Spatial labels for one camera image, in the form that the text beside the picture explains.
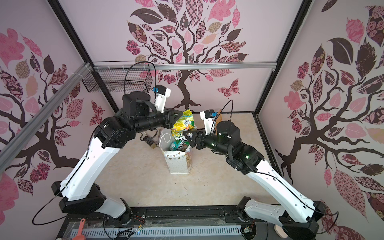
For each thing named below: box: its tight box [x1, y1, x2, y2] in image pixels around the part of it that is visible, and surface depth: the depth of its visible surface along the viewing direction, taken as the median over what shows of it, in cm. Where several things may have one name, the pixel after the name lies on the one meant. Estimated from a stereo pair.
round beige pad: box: [274, 224, 288, 238], surface depth 70 cm
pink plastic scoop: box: [72, 218, 86, 240], surface depth 70 cm
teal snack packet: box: [170, 140, 184, 151], surface depth 88 cm
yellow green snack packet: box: [171, 109, 197, 138], surface depth 58 cm
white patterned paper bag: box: [158, 127, 192, 175], surface depth 74 cm
